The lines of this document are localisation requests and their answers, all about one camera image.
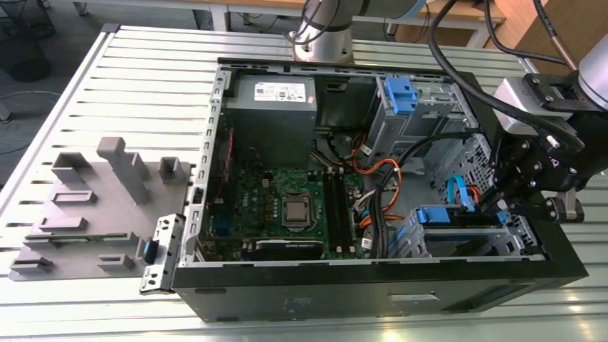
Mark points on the green motherboard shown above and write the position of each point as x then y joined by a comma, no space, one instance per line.
256,185

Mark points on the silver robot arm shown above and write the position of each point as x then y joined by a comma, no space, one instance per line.
328,39

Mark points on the green RAM stick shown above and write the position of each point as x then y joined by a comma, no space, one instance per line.
94,237

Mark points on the black graphics card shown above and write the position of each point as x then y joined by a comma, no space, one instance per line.
289,249

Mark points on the wooden desk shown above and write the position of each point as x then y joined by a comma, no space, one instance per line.
462,12

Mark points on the CPU socket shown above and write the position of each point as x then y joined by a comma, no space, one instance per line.
297,195

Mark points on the blue bracket latch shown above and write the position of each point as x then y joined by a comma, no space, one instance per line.
150,249

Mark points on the silver CPU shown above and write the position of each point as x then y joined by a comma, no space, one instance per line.
296,211

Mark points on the black PC case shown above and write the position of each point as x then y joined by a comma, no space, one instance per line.
380,285

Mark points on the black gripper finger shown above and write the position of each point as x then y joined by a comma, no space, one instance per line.
553,208
517,167

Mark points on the black RAM slot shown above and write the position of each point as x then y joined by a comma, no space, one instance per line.
333,210
345,210

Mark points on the black bin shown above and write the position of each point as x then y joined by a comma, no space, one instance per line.
30,60

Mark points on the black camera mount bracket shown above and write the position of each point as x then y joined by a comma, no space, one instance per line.
536,83

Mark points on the blue drive latch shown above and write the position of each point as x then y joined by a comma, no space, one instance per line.
401,96

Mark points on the grey power supply unit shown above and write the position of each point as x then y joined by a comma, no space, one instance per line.
270,124

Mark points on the white table frame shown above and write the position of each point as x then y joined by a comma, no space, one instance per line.
218,19

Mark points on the grey parts rack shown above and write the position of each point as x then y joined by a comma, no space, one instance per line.
109,221

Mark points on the grey optical drive cage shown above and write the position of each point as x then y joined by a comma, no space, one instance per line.
426,121

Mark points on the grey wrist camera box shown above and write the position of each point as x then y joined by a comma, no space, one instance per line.
510,89

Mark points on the wooden cabinet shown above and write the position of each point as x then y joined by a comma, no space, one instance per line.
584,21

